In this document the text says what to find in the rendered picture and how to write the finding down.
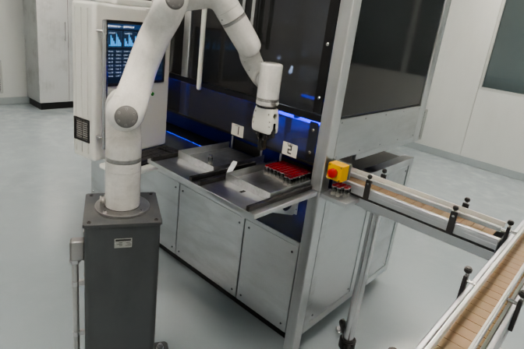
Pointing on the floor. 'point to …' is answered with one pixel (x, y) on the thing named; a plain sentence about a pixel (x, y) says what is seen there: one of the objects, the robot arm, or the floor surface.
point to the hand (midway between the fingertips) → (261, 144)
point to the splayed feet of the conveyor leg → (342, 336)
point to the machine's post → (327, 142)
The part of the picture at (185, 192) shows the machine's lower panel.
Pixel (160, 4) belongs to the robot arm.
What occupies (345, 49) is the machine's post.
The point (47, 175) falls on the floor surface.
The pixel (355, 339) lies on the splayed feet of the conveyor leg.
